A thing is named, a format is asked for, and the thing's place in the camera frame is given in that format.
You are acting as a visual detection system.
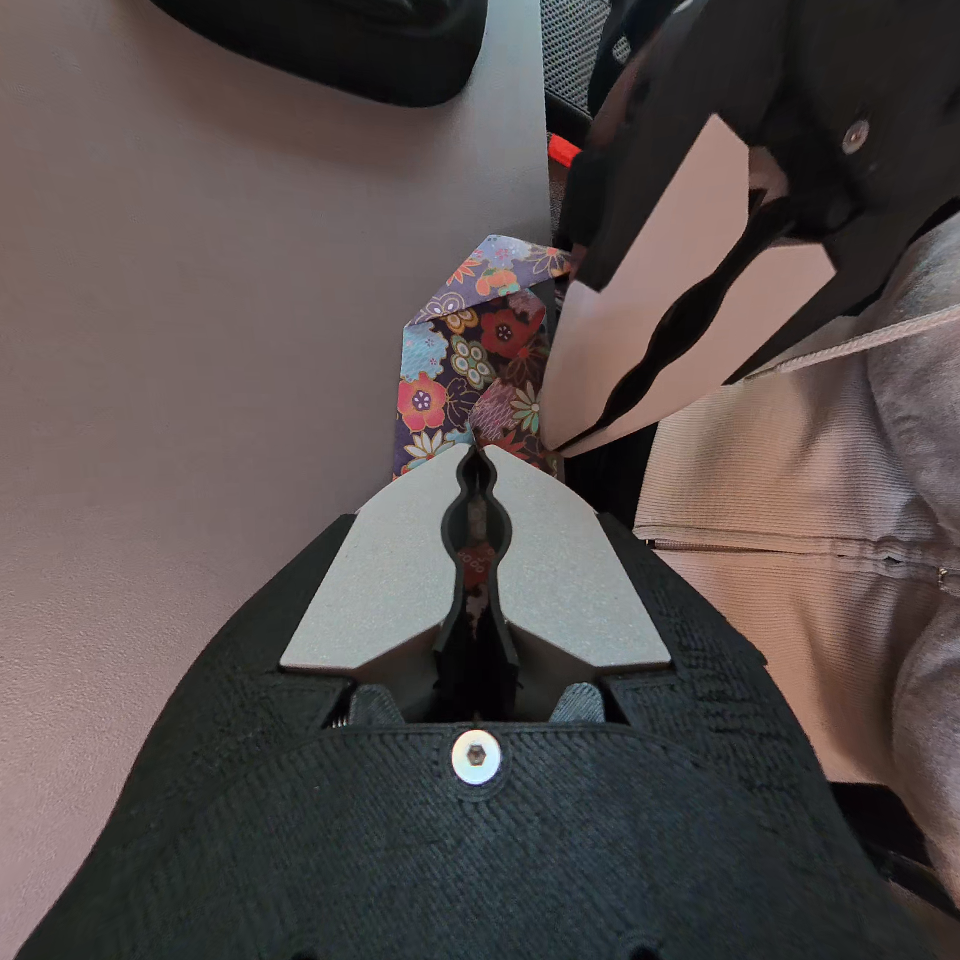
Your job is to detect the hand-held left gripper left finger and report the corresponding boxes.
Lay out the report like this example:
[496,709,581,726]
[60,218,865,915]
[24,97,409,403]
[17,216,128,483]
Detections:
[279,443,480,675]

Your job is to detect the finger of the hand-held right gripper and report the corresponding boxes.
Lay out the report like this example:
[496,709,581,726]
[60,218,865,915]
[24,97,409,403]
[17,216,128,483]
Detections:
[560,237,840,459]
[536,113,792,451]

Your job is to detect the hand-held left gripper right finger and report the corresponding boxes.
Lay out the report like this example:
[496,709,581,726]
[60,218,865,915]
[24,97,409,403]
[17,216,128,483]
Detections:
[477,443,673,673]

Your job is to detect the dark flower origami paper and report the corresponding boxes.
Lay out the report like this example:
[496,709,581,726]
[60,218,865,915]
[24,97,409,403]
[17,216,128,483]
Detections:
[392,233,580,604]

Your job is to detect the black mesh chair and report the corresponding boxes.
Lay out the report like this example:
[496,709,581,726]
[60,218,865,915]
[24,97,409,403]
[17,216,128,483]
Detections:
[537,0,639,148]

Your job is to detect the person's light jacket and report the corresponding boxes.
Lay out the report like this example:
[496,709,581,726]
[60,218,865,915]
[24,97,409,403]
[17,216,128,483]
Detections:
[636,210,960,909]

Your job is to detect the black textured armrest pad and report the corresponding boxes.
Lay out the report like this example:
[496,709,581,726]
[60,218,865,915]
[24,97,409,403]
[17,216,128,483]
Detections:
[147,0,492,109]

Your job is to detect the jacket drawstring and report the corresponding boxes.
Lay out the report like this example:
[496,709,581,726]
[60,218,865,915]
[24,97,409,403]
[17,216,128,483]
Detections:
[741,303,960,385]

